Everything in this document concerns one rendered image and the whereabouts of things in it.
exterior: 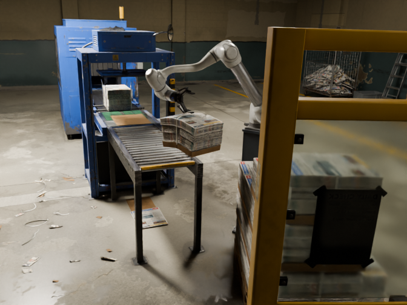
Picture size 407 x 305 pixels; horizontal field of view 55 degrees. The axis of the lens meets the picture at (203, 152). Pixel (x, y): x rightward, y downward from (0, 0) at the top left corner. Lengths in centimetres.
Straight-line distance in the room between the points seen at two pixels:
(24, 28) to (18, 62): 88
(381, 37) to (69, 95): 562
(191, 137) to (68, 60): 393
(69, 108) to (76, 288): 387
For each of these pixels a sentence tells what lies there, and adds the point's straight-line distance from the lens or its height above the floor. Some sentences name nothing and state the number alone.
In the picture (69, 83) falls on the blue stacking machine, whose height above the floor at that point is 92.
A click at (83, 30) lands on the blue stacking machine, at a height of 170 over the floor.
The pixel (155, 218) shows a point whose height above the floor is 1.
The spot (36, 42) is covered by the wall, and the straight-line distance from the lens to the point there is 1150.
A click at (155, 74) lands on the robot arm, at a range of 296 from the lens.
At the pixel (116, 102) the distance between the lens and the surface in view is 492.
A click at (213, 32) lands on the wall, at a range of 1252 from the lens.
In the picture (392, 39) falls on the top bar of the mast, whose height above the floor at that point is 183.
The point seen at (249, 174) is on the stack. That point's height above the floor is 82.
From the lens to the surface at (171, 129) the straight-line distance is 290.
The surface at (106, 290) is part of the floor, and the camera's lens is 307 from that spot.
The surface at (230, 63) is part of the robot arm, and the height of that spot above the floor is 157.
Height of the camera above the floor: 186
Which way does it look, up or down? 18 degrees down
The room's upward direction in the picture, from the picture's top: 2 degrees clockwise
